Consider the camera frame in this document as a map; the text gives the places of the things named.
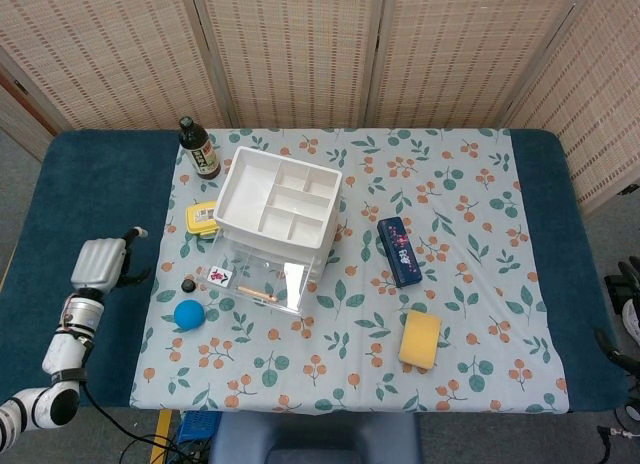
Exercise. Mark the teal table cover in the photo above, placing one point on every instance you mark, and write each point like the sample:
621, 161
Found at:
90, 194

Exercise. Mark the black equipment base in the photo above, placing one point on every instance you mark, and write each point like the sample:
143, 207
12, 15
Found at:
622, 279

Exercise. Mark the woven bamboo folding screen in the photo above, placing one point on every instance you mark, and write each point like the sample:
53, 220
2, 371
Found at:
300, 54

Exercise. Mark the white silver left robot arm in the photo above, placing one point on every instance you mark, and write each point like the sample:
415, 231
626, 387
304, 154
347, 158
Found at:
65, 349

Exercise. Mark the blue pencil case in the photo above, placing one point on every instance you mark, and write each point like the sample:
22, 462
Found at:
400, 254

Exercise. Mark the floral print tablecloth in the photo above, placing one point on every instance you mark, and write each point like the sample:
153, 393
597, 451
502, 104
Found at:
350, 344

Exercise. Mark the clear plastic drawer with pen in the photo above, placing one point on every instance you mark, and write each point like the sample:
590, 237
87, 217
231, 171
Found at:
270, 279

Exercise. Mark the dark bottle with white label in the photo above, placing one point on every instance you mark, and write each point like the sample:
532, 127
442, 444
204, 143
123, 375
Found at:
202, 154

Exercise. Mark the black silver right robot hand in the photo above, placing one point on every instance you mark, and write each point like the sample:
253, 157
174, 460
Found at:
625, 360

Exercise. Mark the blue foam ball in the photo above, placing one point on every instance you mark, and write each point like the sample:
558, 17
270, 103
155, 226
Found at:
189, 315

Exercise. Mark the white shoe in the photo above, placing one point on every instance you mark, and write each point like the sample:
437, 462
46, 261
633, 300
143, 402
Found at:
632, 320

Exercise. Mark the white drawer organizer box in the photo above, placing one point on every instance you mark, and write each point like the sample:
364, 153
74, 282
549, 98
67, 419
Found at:
250, 189

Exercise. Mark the wooden pen red white tip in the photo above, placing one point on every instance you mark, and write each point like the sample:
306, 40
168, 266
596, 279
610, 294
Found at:
257, 294

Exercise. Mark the yellow sponge green base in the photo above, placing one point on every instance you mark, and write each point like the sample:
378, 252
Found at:
420, 339

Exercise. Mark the blue plastic crate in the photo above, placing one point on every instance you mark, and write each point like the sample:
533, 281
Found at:
200, 426

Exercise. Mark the blue chair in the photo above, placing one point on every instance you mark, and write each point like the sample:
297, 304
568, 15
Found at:
310, 434

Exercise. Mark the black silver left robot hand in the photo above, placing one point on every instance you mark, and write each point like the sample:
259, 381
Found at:
97, 264

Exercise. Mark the yellow lid green container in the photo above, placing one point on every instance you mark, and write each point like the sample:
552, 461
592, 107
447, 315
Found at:
200, 218

